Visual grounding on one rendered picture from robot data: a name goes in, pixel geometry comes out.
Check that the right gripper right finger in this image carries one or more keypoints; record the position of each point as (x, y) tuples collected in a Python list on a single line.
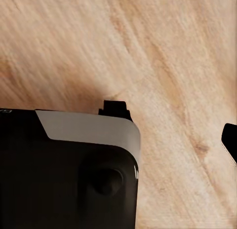
[(229, 139)]

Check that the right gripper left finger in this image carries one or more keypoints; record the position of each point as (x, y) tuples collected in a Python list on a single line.
[(12, 139)]

